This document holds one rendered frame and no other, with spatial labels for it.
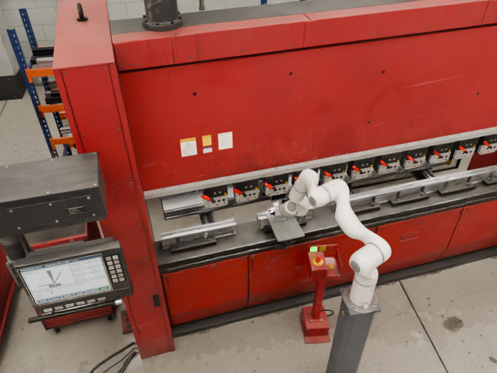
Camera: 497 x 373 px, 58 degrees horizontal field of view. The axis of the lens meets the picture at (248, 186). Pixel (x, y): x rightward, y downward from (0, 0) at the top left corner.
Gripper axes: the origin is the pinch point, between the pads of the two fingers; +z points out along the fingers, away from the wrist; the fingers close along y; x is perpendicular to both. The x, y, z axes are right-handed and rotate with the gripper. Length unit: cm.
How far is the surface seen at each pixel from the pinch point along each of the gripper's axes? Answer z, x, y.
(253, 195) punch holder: -13.7, -13.5, 17.6
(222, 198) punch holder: -15.2, -14.7, 37.8
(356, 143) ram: -33, -31, -50
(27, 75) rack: 95, -162, 162
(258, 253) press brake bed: 14.0, 23.4, 16.7
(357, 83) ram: -65, -58, -44
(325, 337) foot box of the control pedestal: 51, 97, -28
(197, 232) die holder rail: 6, 1, 55
